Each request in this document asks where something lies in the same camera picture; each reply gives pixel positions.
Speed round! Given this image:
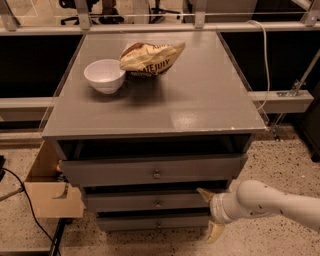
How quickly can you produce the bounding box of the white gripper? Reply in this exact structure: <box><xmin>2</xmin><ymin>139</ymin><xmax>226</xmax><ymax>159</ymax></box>
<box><xmin>197</xmin><ymin>188</ymin><xmax>239</xmax><ymax>243</ymax></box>

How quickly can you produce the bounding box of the grey drawer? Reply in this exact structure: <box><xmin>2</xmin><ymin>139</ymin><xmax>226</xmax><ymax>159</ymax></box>
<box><xmin>60</xmin><ymin>153</ymin><xmax>248</xmax><ymax>187</ymax></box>
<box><xmin>82</xmin><ymin>188</ymin><xmax>208</xmax><ymax>212</ymax></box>
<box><xmin>96</xmin><ymin>209</ymin><xmax>210</xmax><ymax>232</ymax></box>

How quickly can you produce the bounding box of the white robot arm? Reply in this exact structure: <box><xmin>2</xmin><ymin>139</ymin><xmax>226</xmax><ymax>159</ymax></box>
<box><xmin>197</xmin><ymin>180</ymin><xmax>320</xmax><ymax>243</ymax></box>

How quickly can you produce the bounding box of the grey top drawer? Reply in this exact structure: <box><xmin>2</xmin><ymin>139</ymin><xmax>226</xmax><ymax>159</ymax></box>
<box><xmin>60</xmin><ymin>153</ymin><xmax>248</xmax><ymax>187</ymax></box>

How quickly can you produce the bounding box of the grey drawer cabinet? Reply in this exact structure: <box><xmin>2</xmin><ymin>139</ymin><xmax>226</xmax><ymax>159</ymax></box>
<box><xmin>42</xmin><ymin>32</ymin><xmax>265</xmax><ymax>220</ymax></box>

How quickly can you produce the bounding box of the grey bottom drawer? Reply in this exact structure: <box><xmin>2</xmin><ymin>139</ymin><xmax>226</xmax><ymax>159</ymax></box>
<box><xmin>96</xmin><ymin>209</ymin><xmax>210</xmax><ymax>232</ymax></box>

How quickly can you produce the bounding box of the wooden box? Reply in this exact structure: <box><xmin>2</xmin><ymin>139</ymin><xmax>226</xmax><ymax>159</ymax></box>
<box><xmin>24</xmin><ymin>141</ymin><xmax>84</xmax><ymax>218</ymax></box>

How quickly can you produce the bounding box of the crumpled chip bag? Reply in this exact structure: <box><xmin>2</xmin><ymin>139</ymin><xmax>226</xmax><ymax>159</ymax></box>
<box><xmin>119</xmin><ymin>42</ymin><xmax>186</xmax><ymax>77</ymax></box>

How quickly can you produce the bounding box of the white bowl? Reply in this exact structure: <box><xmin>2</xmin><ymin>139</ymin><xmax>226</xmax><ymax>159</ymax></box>
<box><xmin>84</xmin><ymin>59</ymin><xmax>126</xmax><ymax>94</ymax></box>

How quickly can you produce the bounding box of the black office chair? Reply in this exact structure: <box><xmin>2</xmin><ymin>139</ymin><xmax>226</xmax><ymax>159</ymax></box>
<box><xmin>58</xmin><ymin>0</ymin><xmax>124</xmax><ymax>25</ymax></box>

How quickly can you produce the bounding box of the black cable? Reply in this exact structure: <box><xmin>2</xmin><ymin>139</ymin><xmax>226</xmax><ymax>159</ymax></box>
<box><xmin>0</xmin><ymin>167</ymin><xmax>63</xmax><ymax>256</ymax></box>

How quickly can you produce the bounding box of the white cable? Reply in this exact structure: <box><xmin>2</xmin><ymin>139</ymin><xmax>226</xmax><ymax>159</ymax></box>
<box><xmin>246</xmin><ymin>19</ymin><xmax>271</xmax><ymax>112</ymax></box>

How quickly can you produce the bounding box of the metal frame rail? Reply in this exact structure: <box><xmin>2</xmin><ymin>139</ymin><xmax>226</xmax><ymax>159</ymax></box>
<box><xmin>0</xmin><ymin>0</ymin><xmax>320</xmax><ymax>35</ymax></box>

